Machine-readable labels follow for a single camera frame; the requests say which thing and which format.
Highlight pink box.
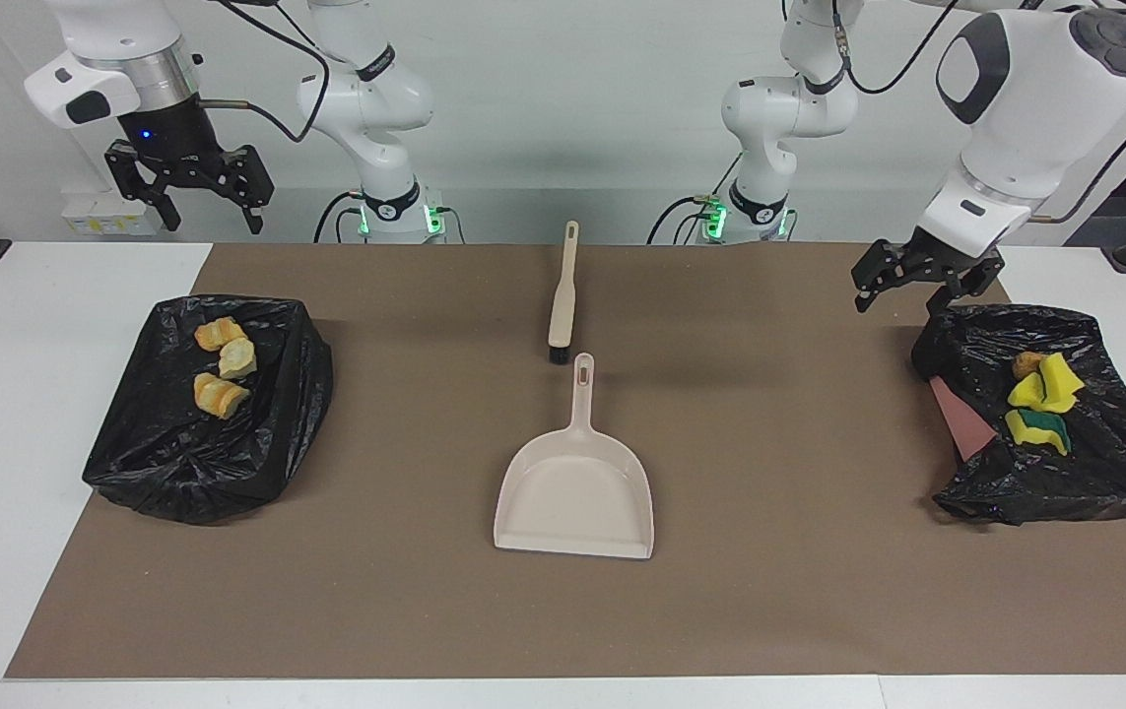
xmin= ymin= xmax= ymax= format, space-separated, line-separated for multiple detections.
xmin=929 ymin=376 xmax=999 ymax=462

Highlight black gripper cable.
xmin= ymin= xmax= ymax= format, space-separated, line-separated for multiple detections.
xmin=198 ymin=0 xmax=332 ymax=144
xmin=830 ymin=0 xmax=1126 ymax=226

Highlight black base power cables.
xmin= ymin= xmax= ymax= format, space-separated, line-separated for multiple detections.
xmin=314 ymin=190 xmax=465 ymax=244
xmin=646 ymin=195 xmax=721 ymax=245

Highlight yellow green sponge piece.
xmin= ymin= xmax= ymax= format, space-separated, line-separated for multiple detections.
xmin=1004 ymin=409 xmax=1073 ymax=456

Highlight black trash bag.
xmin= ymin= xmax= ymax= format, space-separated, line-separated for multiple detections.
xmin=82 ymin=293 xmax=335 ymax=525
xmin=910 ymin=303 xmax=1126 ymax=527

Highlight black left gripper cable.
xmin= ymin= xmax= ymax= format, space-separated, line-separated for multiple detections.
xmin=830 ymin=0 xmax=1126 ymax=226

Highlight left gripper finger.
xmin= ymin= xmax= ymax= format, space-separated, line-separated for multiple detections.
xmin=852 ymin=241 xmax=913 ymax=313
xmin=925 ymin=254 xmax=1005 ymax=316

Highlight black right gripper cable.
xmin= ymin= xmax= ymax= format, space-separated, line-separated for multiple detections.
xmin=198 ymin=0 xmax=332 ymax=144

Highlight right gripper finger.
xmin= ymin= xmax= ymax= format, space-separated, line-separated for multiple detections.
xmin=105 ymin=141 xmax=179 ymax=234
xmin=232 ymin=145 xmax=275 ymax=235

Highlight striped croissant piece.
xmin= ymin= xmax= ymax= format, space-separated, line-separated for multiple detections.
xmin=194 ymin=317 xmax=246 ymax=352
xmin=193 ymin=372 xmax=251 ymax=420

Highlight notched yellow sponge piece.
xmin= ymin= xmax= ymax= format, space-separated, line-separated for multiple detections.
xmin=1006 ymin=372 xmax=1051 ymax=411

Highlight white wall socket box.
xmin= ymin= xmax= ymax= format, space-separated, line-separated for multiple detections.
xmin=60 ymin=190 xmax=169 ymax=237

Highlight beige hand brush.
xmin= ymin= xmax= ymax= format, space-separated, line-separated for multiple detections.
xmin=548 ymin=221 xmax=581 ymax=365

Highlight beige plastic dustpan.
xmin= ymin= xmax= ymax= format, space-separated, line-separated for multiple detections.
xmin=493 ymin=353 xmax=655 ymax=560

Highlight brown table mat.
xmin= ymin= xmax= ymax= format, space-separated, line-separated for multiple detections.
xmin=6 ymin=243 xmax=1126 ymax=678

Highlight pale bread piece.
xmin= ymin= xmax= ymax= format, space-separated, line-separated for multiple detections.
xmin=218 ymin=338 xmax=258 ymax=379

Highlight large yellow sponge piece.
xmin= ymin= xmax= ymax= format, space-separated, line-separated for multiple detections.
xmin=1038 ymin=353 xmax=1085 ymax=413

